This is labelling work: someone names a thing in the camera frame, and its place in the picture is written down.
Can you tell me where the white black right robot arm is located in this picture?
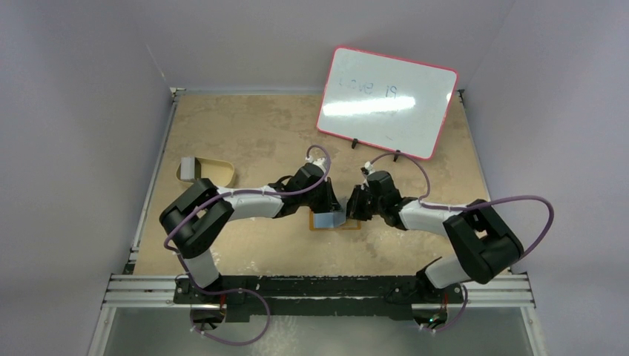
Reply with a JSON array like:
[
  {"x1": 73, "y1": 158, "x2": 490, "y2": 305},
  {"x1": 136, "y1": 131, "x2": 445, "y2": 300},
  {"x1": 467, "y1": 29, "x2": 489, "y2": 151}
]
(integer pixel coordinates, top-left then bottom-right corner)
[{"x1": 346, "y1": 171, "x2": 524, "y2": 302}]

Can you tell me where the orange leather card holder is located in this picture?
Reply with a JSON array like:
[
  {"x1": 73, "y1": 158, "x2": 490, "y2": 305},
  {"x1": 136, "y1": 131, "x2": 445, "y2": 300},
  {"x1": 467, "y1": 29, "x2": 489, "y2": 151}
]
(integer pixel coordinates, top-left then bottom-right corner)
[{"x1": 309, "y1": 211, "x2": 361, "y2": 231}]

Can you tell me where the beige oval tray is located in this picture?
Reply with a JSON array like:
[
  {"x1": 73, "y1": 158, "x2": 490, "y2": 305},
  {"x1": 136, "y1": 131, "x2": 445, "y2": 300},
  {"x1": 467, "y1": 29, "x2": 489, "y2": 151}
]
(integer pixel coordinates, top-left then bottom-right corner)
[{"x1": 176, "y1": 156, "x2": 236, "y2": 187}]

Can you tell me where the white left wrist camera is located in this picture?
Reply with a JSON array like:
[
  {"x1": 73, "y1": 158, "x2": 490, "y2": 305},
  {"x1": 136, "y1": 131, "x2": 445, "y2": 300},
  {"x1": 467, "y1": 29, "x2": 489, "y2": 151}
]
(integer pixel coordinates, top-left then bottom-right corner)
[{"x1": 305, "y1": 156, "x2": 329, "y2": 171}]

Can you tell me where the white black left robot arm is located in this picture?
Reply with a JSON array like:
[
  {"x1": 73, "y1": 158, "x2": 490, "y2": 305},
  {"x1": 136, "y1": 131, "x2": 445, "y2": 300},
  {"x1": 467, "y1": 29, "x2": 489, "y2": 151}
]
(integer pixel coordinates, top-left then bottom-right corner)
[{"x1": 159, "y1": 158, "x2": 344, "y2": 303}]

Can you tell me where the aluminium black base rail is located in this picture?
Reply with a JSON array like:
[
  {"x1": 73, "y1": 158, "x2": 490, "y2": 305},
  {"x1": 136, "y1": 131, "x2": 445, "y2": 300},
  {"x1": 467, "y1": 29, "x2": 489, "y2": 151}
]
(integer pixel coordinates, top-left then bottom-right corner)
[{"x1": 104, "y1": 275, "x2": 535, "y2": 325}]

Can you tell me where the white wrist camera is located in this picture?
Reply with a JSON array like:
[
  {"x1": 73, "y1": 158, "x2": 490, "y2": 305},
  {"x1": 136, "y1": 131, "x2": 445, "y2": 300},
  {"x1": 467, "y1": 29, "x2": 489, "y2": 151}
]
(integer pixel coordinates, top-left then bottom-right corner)
[
  {"x1": 305, "y1": 156, "x2": 329, "y2": 171},
  {"x1": 360, "y1": 161, "x2": 377, "y2": 180}
]

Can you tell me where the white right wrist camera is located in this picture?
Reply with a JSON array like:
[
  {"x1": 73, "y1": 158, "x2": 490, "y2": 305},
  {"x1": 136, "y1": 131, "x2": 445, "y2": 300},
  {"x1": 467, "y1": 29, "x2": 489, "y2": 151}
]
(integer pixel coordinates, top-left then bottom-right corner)
[{"x1": 360, "y1": 161, "x2": 377, "y2": 180}]

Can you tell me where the pink framed whiteboard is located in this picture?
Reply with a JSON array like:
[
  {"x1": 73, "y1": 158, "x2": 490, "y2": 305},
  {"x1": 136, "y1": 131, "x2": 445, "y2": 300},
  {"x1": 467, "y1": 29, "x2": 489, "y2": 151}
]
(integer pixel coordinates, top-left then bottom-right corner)
[{"x1": 316, "y1": 47, "x2": 458, "y2": 159}]

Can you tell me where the grey credit card stack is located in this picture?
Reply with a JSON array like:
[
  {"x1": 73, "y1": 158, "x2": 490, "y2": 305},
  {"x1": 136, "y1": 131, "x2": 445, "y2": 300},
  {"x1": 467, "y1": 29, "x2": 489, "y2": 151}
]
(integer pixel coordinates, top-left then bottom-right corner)
[{"x1": 180, "y1": 156, "x2": 197, "y2": 182}]

